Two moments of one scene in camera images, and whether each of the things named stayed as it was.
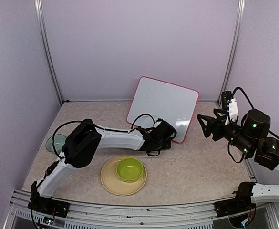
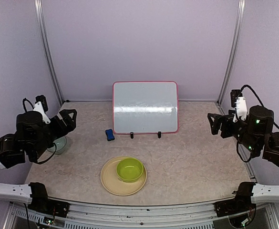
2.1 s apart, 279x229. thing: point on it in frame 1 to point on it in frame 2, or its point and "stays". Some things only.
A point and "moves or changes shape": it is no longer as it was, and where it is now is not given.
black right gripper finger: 207,130 to 215,120
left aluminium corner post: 39,11 stays
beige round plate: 115,185 stays
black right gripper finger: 223,111 to 230,111
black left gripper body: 163,145 to 42,145
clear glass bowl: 59,141 stays
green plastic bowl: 129,169 stays
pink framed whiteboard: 175,104 moves or changes shape
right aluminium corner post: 234,50 stays
